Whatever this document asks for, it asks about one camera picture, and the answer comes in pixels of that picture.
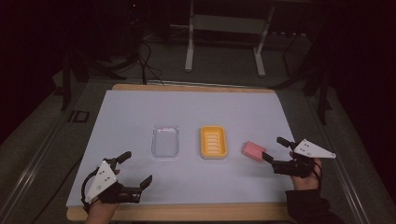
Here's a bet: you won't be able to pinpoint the person's left hand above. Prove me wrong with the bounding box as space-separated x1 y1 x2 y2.
83 167 122 224

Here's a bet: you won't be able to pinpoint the black floor cables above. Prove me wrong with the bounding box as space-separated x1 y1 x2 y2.
135 39 165 86

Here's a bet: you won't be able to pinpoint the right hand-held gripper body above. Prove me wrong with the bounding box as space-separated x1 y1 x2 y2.
271 138 337 179

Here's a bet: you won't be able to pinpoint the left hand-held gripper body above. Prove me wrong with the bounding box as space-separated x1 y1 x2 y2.
81 158 144 205

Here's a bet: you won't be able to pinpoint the clear plastic soap dish lid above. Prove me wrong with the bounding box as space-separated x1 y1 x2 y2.
150 124 180 159

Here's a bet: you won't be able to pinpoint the pink soap bar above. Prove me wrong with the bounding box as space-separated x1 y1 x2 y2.
241 140 267 162

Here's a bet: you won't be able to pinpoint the person's right hand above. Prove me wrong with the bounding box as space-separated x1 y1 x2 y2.
288 150 323 191

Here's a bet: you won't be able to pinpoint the white metal stand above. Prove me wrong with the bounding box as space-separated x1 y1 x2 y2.
184 0 276 78

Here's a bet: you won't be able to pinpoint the pale lilac table mat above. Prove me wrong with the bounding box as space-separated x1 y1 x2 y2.
65 90 297 207

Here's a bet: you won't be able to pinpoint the yellow soap dish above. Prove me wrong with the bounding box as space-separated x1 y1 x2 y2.
199 125 229 160

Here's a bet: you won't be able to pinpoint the black tripod stand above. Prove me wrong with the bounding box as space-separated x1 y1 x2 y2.
60 46 127 112
270 31 333 126

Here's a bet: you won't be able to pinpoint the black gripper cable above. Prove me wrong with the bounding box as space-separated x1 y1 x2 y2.
80 170 101 214
313 163 323 183

